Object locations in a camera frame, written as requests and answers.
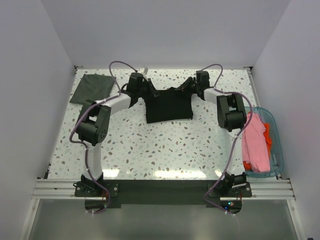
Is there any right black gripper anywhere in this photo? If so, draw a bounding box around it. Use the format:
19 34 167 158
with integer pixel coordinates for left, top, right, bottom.
174 76 200 98

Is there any black t shirt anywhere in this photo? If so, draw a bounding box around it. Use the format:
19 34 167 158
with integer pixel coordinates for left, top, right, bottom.
143 87 194 124

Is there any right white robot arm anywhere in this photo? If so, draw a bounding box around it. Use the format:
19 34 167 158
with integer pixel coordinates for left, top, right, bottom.
175 70 247 197

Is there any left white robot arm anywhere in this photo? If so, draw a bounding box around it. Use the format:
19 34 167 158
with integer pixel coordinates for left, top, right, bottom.
69 67 159 196

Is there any folded grey t shirt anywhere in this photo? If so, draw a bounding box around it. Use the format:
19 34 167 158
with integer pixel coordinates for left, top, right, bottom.
69 73 115 105

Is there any pink t shirt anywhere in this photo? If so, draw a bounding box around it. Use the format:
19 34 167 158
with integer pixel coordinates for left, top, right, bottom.
242 111 271 173

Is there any orange t shirt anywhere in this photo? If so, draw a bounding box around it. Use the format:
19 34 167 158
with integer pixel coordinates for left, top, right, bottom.
243 122 273 171

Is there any teal plastic basket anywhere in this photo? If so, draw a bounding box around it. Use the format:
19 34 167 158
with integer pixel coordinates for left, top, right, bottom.
242 107 285 178

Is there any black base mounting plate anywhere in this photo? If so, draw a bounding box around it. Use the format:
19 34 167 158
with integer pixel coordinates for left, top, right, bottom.
74 178 253 211

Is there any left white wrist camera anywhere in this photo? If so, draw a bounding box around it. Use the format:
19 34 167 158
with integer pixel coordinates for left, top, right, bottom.
137 66 149 79

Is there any aluminium frame rail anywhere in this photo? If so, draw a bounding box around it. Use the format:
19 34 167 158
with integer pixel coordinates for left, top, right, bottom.
31 178 295 200

